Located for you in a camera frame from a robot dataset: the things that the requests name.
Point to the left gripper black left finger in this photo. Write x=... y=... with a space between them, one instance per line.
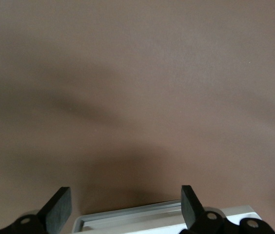
x=57 y=212

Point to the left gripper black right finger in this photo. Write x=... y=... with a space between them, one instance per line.
x=191 y=209

